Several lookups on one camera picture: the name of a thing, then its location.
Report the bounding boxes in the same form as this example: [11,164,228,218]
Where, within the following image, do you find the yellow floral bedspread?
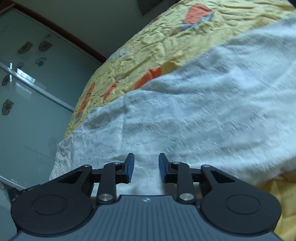
[64,1,295,240]

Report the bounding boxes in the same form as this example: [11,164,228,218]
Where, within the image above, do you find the dark padded headboard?
[137,0,179,16]

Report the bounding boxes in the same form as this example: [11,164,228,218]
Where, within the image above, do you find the white textured pants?
[50,14,295,195]

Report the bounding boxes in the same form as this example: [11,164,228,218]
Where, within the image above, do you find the frosted glass wardrobe door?
[1,7,100,240]

